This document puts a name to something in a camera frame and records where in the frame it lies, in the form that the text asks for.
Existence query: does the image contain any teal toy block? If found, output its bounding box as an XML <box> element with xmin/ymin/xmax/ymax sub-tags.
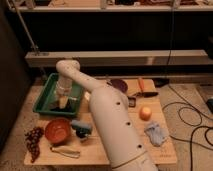
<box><xmin>71</xmin><ymin>120</ymin><xmax>92</xmax><ymax>138</ymax></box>

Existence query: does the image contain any yellow eraser block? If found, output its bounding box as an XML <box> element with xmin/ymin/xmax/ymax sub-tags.
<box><xmin>59</xmin><ymin>96</ymin><xmax>68</xmax><ymax>109</ymax></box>

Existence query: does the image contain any grey blue cloth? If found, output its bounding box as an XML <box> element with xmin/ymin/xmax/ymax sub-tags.
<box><xmin>144</xmin><ymin>121</ymin><xmax>168</xmax><ymax>147</ymax></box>

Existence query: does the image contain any wooden board table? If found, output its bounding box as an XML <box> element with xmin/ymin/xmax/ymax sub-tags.
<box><xmin>23</xmin><ymin>78</ymin><xmax>178</xmax><ymax>167</ymax></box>

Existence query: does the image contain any black cable on floor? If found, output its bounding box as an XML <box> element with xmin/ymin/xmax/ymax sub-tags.
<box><xmin>161</xmin><ymin>83</ymin><xmax>213</xmax><ymax>171</ymax></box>

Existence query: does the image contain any orange bowl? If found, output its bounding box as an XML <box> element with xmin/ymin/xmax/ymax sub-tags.
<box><xmin>44</xmin><ymin>118</ymin><xmax>71</xmax><ymax>144</ymax></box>

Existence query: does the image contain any dark purple plate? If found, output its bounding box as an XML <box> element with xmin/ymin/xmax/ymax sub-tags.
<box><xmin>110</xmin><ymin>79</ymin><xmax>128</xmax><ymax>93</ymax></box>

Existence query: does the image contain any white shelf beam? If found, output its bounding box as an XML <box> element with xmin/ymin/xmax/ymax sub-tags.
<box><xmin>25</xmin><ymin>50</ymin><xmax>211</xmax><ymax>67</ymax></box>

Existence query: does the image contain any small dark metal clip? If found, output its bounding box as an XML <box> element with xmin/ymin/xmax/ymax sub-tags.
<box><xmin>128</xmin><ymin>97</ymin><xmax>136</xmax><ymax>107</ymax></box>

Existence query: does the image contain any green plastic tray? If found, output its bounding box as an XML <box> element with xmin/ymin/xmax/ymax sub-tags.
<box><xmin>33</xmin><ymin>73</ymin><xmax>84</xmax><ymax>118</ymax></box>

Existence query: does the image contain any dark red grape bunch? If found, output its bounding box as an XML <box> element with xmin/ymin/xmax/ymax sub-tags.
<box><xmin>25</xmin><ymin>127</ymin><xmax>44</xmax><ymax>163</ymax></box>

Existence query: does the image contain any orange fruit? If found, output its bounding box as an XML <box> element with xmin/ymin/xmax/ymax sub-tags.
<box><xmin>139</xmin><ymin>107</ymin><xmax>152</xmax><ymax>121</ymax></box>

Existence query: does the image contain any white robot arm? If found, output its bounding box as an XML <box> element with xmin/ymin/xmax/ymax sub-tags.
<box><xmin>56</xmin><ymin>60</ymin><xmax>158</xmax><ymax>171</ymax></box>

